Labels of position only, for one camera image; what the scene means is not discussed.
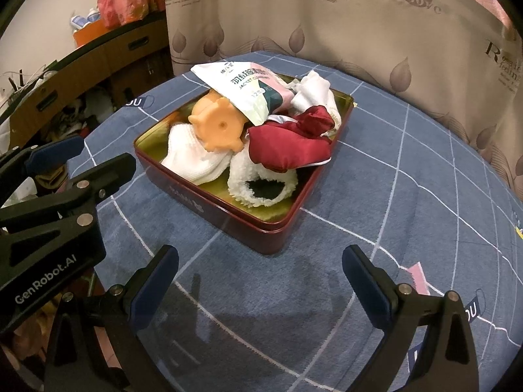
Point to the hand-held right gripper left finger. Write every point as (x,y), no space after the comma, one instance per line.
(153,290)

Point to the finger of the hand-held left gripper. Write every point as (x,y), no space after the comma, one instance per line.
(53,153)
(110,173)

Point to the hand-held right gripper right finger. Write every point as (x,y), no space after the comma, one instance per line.
(363,290)

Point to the white ribbed sock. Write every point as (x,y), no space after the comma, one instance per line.
(192,159)

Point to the dark red gold tin box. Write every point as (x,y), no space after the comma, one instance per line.
(245,228)

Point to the orange duck toy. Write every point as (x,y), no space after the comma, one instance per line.
(218,124)

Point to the white fluffy sock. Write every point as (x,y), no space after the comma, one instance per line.
(241,179)

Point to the pink green wipes packet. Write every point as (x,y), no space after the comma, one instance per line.
(241,85)

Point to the dark red satin cloth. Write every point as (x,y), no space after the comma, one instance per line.
(286,147)

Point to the white sock with green print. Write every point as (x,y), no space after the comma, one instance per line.
(316,92)

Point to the dark clutter pile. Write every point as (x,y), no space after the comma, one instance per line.
(69,114)

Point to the pink paper piece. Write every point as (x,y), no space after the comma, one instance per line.
(419,277)

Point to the wooden desk with drawers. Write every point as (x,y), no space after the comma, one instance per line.
(61,90)

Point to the blue checked bedsheet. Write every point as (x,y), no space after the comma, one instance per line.
(388,196)

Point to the orange box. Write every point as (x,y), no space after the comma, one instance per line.
(92,34)

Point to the blue white container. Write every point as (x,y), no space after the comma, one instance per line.
(81,20)

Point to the red plastic bag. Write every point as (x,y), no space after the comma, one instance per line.
(122,4)

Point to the beige leaf print curtain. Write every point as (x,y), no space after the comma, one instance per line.
(367,28)

